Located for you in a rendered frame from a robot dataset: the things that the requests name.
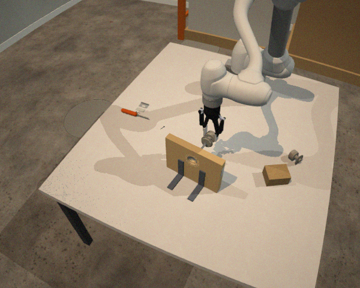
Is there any orange-handled screwdriver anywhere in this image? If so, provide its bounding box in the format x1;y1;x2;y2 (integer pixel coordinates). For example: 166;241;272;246
121;108;149;119

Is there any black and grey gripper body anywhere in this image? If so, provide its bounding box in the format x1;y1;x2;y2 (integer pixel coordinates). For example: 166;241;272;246
203;105;221;120

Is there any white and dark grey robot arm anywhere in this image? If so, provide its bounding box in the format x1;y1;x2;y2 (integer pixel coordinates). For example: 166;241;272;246
200;0;306;108

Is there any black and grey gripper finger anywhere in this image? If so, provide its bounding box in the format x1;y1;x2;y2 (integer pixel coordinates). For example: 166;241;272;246
211;115;226;142
198;108;209;137

